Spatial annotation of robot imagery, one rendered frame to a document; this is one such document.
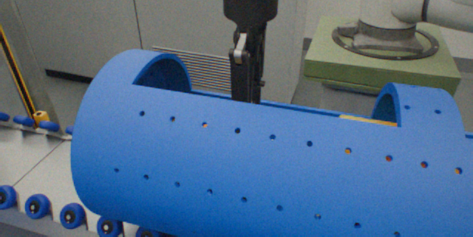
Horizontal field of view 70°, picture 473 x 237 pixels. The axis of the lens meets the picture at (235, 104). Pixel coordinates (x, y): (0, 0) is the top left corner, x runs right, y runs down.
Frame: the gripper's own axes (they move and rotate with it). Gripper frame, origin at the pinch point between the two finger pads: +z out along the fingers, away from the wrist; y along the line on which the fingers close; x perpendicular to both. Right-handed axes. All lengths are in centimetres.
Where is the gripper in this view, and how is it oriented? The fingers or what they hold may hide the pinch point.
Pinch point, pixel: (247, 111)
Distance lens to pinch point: 56.3
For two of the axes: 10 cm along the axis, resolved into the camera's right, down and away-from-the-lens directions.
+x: 9.6, 1.6, -2.3
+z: 0.0, 8.3, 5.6
